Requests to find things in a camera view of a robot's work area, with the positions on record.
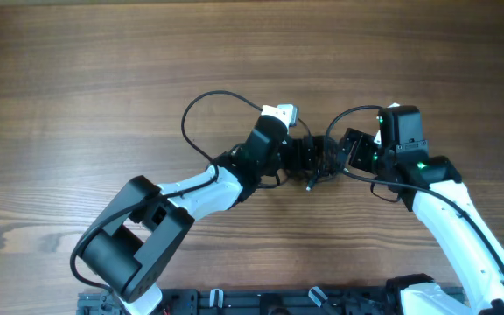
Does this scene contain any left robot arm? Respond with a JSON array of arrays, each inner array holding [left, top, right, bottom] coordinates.
[[70, 115, 315, 314]]

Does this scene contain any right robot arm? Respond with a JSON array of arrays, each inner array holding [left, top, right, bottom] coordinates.
[[338, 106, 504, 314]]

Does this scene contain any right camera black cable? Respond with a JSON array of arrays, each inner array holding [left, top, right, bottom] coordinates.
[[324, 104, 504, 315]]

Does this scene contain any camera black cable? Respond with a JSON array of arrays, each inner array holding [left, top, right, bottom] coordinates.
[[324, 104, 504, 315], [69, 89, 264, 293]]

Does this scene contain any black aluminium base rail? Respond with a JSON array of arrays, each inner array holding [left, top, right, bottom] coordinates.
[[75, 286, 467, 315]]

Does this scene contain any left camera black cable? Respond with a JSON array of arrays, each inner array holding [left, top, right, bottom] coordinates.
[[69, 89, 264, 293]]

